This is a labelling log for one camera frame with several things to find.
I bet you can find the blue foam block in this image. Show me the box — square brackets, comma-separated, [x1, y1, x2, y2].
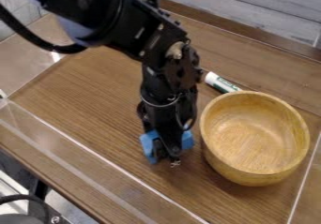
[139, 130, 194, 164]

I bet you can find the clear acrylic front barrier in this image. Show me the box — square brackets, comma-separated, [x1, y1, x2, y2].
[0, 92, 210, 224]

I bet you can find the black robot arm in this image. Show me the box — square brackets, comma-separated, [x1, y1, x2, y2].
[0, 0, 203, 166]

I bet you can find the white green glue stick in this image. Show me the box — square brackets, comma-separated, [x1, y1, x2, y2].
[204, 72, 240, 93]

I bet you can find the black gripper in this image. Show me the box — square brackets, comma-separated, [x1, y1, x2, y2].
[136, 88, 199, 169]

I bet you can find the black cable lower left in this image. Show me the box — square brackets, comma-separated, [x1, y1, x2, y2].
[0, 194, 51, 224]

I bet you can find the brown wooden bowl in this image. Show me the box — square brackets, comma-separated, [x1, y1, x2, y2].
[199, 91, 310, 187]

